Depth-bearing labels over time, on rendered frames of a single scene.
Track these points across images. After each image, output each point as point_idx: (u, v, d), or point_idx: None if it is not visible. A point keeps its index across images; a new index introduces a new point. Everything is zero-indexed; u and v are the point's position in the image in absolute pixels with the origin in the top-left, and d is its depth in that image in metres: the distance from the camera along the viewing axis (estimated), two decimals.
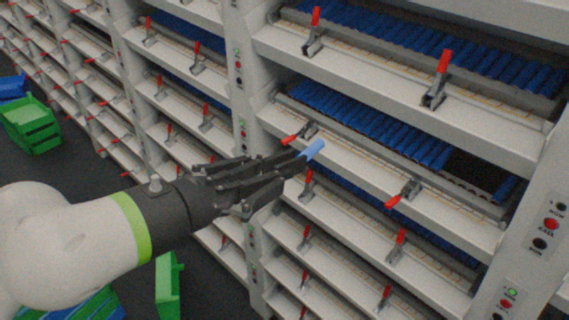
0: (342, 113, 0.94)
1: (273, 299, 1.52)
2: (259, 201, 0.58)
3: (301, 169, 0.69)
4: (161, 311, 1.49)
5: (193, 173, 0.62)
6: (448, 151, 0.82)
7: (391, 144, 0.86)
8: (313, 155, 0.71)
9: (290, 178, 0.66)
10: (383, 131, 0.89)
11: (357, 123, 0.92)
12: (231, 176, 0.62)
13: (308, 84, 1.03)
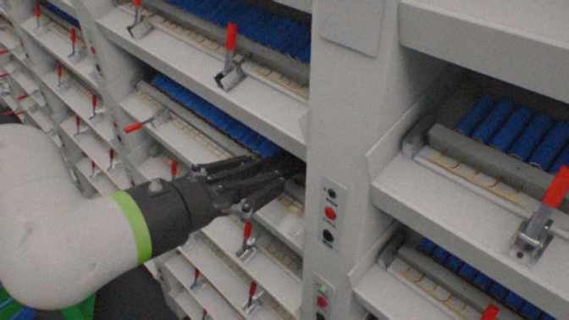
0: (195, 101, 0.89)
1: (181, 297, 1.47)
2: (259, 201, 0.58)
3: (301, 169, 0.69)
4: (64, 311, 1.44)
5: (193, 173, 0.62)
6: None
7: (231, 131, 0.81)
8: None
9: (290, 178, 0.66)
10: (229, 118, 0.84)
11: (207, 110, 0.87)
12: (231, 176, 0.62)
13: None
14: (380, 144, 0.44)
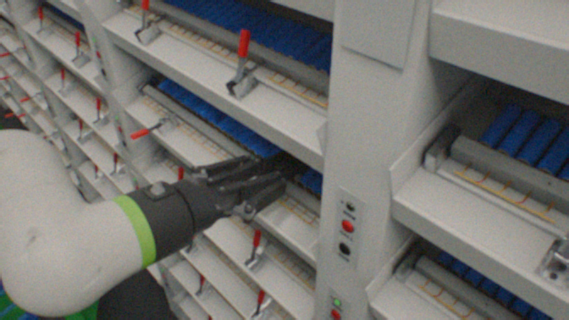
0: (202, 107, 0.87)
1: (185, 303, 1.45)
2: (262, 201, 0.58)
3: (301, 169, 0.69)
4: (68, 317, 1.42)
5: (193, 174, 0.62)
6: None
7: (240, 138, 0.79)
8: None
9: (291, 179, 0.66)
10: (238, 125, 0.82)
11: (215, 116, 0.85)
12: (232, 177, 0.61)
13: None
14: (404, 157, 0.42)
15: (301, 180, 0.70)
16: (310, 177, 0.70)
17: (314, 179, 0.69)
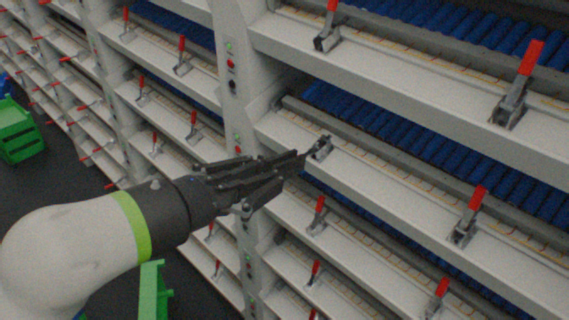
0: (369, 121, 0.74)
1: None
2: (212, 171, 0.65)
3: (290, 152, 0.70)
4: None
5: (239, 215, 0.56)
6: (516, 173, 0.61)
7: (437, 161, 0.65)
8: None
9: (269, 157, 0.68)
10: (424, 144, 0.69)
11: (389, 133, 0.72)
12: (238, 193, 0.62)
13: (323, 84, 0.82)
14: None
15: (543, 217, 0.56)
16: (553, 213, 0.57)
17: (561, 215, 0.56)
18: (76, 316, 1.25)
